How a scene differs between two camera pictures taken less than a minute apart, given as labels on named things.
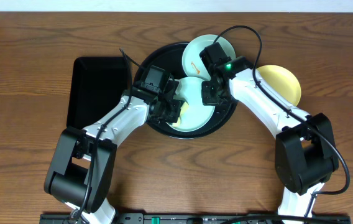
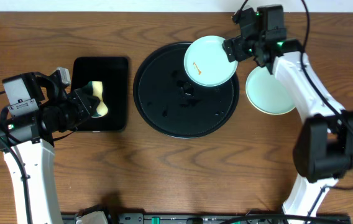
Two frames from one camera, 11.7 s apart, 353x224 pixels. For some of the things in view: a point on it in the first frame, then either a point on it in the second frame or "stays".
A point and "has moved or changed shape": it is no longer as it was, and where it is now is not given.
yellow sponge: (183, 110) -> (97, 89)
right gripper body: (210, 96) -> (242, 49)
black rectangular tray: (96, 84) stays
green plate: (197, 114) has moved or changed shape
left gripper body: (170, 109) -> (81, 103)
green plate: (192, 64) stays
